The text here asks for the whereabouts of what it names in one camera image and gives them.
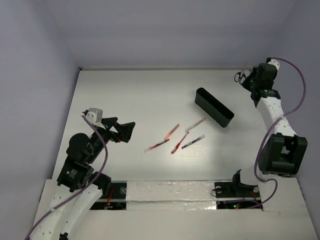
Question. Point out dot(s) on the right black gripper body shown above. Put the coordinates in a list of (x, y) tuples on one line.
[(250, 82)]

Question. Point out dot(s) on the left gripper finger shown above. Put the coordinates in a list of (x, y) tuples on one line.
[(124, 131), (109, 122)]

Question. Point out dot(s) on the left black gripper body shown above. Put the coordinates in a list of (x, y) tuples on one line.
[(113, 127)]

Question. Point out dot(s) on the black handled scissors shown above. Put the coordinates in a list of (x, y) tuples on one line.
[(240, 77)]

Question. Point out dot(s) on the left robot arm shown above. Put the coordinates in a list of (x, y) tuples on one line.
[(79, 186)]

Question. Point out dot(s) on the red pen lower left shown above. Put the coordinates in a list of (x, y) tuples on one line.
[(156, 145)]

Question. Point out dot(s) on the red pen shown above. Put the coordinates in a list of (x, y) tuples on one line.
[(156, 145), (179, 143), (172, 131)]

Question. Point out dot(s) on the red pen upper middle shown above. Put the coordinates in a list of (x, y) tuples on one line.
[(172, 131)]

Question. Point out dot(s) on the black oblong container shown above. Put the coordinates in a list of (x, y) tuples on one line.
[(213, 107)]

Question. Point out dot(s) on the red pen centre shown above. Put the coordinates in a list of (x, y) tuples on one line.
[(179, 143)]

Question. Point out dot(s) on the silver foil covered beam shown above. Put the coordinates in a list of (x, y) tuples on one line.
[(181, 195)]

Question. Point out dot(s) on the blue pen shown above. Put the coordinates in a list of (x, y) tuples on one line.
[(193, 141)]

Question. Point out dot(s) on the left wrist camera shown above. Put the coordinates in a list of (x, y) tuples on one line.
[(94, 116)]

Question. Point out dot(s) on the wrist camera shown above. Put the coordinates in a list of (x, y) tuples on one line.
[(94, 116), (274, 62)]

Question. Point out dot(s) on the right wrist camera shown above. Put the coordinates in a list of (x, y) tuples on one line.
[(274, 62)]

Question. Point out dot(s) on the aluminium rail right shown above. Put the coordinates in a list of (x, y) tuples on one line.
[(260, 85)]

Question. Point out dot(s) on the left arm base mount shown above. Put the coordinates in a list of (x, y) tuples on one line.
[(115, 199)]

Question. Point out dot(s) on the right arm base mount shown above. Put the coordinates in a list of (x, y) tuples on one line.
[(232, 189)]

